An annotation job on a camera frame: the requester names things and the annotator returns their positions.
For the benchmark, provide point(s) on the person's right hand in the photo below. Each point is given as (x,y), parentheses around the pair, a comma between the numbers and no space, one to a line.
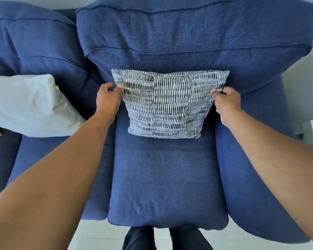
(228,105)

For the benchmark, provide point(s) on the person's left hand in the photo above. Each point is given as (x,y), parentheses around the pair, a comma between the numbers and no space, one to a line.
(108,100)

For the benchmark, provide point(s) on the person's right thumb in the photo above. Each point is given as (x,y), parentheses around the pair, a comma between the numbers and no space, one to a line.
(215,92)

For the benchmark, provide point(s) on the person's left thumb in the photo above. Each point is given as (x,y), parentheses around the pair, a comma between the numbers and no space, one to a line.
(118,89)

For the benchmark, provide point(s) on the blue white patterned throw pillow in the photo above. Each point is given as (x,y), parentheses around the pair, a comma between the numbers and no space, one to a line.
(167,104)

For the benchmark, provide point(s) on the person's right forearm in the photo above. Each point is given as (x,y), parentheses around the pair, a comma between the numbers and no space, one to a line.
(281,164)

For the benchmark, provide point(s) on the person's left forearm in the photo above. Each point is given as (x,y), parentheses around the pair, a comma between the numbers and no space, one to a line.
(45,184)

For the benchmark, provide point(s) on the blue sofa back cushion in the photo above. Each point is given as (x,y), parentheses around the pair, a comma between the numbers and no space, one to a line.
(34,46)
(195,36)

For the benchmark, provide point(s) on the blue fabric sofa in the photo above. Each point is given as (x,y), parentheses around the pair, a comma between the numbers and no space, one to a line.
(250,166)

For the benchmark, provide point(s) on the blue sofa seat cushion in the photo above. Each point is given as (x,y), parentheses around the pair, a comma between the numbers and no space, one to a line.
(54,158)
(167,184)

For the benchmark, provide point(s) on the person's dark trouser legs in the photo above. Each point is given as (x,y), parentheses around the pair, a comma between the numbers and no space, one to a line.
(164,238)

